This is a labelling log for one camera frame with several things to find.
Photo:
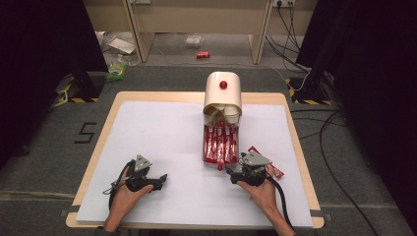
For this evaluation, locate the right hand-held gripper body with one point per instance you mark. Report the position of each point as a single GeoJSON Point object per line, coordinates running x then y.
{"type": "Point", "coordinates": [254, 175]}

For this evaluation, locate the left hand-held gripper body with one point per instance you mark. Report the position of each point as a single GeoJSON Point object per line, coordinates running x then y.
{"type": "Point", "coordinates": [139, 175]}

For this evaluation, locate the red snack packets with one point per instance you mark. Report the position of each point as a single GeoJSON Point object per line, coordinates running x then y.
{"type": "Point", "coordinates": [220, 167]}

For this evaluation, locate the single red stick packet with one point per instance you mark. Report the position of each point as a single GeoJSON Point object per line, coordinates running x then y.
{"type": "Point", "coordinates": [278, 172]}

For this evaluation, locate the white storage cabinet red knob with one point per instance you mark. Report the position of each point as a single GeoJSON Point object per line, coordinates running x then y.
{"type": "Point", "coordinates": [223, 95]}

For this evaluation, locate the person's right hand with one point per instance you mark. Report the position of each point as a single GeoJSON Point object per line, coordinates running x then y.
{"type": "Point", "coordinates": [265, 195]}

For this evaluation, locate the person's left hand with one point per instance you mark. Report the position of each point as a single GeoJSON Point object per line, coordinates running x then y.
{"type": "Point", "coordinates": [124, 201]}

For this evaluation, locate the white table mat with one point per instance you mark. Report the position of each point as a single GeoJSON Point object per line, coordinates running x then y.
{"type": "Point", "coordinates": [164, 147]}

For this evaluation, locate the white paper cup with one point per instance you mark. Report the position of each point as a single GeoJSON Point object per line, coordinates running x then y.
{"type": "Point", "coordinates": [231, 113]}

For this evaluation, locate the tipped brown-lined paper cup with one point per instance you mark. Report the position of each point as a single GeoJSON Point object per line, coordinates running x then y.
{"type": "Point", "coordinates": [213, 114]}

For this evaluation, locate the green packet on floor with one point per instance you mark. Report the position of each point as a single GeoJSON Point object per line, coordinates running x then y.
{"type": "Point", "coordinates": [116, 69]}

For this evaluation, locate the red drink can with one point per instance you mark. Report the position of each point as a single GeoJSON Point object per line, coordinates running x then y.
{"type": "Point", "coordinates": [203, 54]}

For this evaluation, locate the pile of white packaging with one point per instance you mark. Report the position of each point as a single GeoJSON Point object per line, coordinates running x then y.
{"type": "Point", "coordinates": [119, 44]}

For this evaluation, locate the clear plastic bag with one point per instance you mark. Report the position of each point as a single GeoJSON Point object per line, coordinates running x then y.
{"type": "Point", "coordinates": [193, 41]}

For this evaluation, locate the black curtain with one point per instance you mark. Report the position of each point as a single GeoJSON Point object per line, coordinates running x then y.
{"type": "Point", "coordinates": [377, 82]}
{"type": "Point", "coordinates": [42, 65]}

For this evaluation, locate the beige wooden desk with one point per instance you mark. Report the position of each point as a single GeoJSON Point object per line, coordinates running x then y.
{"type": "Point", "coordinates": [203, 16]}

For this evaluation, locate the white wall power outlet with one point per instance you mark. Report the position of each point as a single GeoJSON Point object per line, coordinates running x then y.
{"type": "Point", "coordinates": [284, 2]}

